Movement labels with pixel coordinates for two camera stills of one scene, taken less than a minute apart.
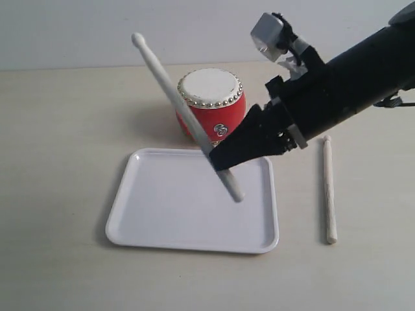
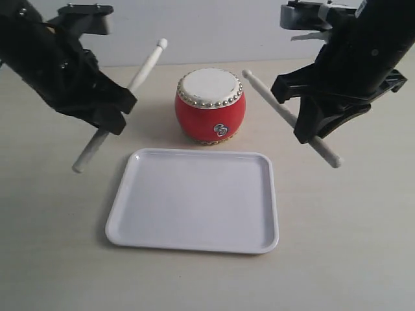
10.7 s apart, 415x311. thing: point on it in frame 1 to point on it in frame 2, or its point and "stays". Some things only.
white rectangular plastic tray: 174,200 stays
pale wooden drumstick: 331,219 to 319,148
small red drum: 216,99 stays
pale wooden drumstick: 186,115 to 101,135
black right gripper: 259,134 to 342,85
